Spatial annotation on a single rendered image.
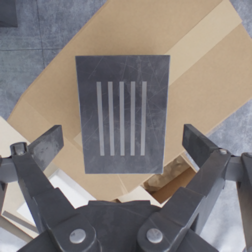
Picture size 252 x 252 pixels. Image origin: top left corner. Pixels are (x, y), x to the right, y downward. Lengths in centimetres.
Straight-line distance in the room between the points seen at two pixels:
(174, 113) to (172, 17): 17
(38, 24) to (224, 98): 121
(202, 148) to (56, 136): 14
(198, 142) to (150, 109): 11
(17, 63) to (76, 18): 50
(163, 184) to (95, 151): 79
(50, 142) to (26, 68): 123
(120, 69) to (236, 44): 23
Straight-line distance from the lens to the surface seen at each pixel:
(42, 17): 138
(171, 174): 101
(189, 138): 19
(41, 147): 17
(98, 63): 25
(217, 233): 210
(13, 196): 100
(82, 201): 80
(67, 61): 35
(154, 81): 26
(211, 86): 38
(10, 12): 139
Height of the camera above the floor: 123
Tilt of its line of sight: 72 degrees down
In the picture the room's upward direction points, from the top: 179 degrees clockwise
